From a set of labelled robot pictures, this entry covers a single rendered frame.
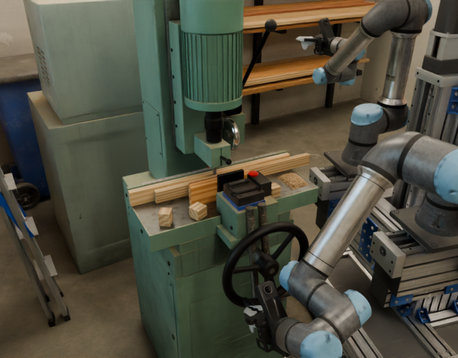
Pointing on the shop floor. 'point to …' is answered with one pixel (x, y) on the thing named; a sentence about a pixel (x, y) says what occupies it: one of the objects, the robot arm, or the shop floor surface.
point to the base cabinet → (195, 306)
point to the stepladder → (20, 229)
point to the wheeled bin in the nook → (19, 124)
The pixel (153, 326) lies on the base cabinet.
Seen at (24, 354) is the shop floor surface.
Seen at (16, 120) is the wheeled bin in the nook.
